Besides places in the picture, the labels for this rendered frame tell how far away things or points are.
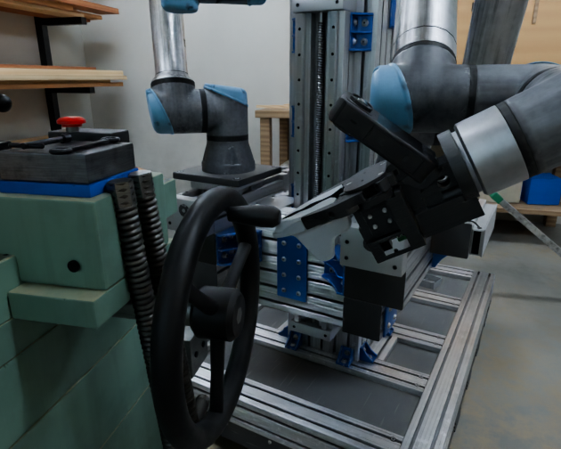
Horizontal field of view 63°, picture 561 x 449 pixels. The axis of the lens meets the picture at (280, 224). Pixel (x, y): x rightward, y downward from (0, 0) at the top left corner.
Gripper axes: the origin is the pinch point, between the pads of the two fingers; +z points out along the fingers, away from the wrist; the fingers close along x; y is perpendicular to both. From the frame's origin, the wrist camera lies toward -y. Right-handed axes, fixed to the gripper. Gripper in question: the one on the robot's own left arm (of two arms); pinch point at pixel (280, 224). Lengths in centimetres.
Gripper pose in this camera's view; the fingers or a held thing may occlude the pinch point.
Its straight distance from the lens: 51.3
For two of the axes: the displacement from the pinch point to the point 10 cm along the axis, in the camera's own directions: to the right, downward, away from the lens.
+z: -8.4, 3.9, 3.8
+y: 4.9, 8.5, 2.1
